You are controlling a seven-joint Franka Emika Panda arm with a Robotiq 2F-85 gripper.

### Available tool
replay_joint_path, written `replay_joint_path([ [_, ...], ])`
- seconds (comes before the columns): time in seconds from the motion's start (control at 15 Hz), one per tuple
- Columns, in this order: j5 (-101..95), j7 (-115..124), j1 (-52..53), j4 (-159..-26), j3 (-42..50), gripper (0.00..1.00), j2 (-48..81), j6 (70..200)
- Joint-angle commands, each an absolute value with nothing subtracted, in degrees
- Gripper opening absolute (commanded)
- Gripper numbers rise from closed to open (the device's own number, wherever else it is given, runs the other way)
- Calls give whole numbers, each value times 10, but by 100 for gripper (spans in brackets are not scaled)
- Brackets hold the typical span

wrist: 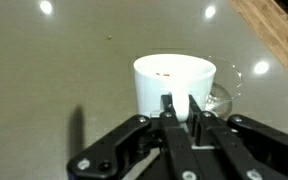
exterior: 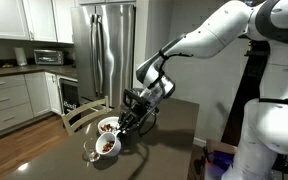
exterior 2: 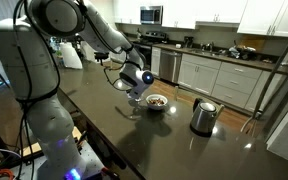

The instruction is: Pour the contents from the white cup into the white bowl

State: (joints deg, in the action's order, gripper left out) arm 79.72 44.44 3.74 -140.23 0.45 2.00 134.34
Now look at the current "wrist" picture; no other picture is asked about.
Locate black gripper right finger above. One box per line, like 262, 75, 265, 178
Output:
187, 94, 288, 180

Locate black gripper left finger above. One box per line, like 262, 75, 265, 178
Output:
66, 94, 202, 180

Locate white ceramic cup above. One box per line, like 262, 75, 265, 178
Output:
132, 53, 218, 123

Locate clear glass tumbler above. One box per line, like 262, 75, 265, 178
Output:
200, 55, 245, 118

